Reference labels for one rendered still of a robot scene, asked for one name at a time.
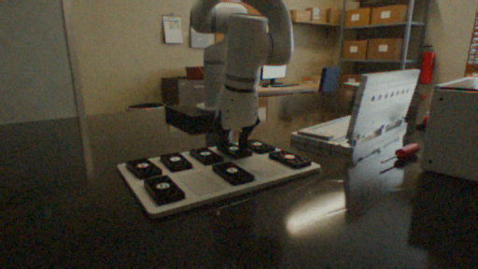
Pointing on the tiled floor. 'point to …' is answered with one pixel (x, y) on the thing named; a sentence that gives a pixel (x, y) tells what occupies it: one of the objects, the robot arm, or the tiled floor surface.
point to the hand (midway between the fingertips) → (233, 143)
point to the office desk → (285, 90)
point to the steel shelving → (384, 28)
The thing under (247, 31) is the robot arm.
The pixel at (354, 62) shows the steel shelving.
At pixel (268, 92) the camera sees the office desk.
